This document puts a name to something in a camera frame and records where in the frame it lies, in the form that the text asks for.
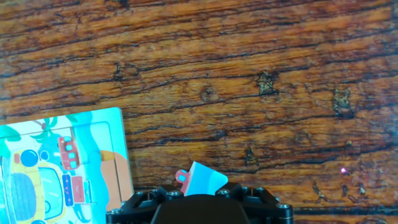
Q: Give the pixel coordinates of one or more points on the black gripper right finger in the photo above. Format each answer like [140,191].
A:
[267,208]

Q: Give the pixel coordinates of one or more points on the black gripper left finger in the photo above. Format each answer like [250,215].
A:
[133,208]

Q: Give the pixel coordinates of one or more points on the small blue puzzle piece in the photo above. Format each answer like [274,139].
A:
[205,180]

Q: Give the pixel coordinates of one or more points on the cartoon car puzzle board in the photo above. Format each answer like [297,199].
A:
[46,174]

